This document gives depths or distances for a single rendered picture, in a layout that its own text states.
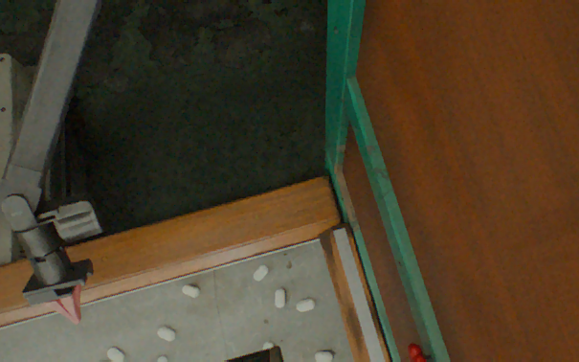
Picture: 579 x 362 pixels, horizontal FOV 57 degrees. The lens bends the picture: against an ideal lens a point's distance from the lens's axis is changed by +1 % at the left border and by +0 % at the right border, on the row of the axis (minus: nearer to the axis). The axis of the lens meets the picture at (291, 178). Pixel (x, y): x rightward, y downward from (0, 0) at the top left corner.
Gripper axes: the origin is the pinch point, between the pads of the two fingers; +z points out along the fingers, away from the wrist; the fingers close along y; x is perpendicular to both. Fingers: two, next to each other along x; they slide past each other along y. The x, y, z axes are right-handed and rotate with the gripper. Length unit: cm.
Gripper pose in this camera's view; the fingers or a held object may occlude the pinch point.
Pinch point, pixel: (77, 317)
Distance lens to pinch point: 105.0
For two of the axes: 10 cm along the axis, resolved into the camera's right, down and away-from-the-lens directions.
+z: 2.1, 8.9, 4.2
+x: -1.2, -4.0, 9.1
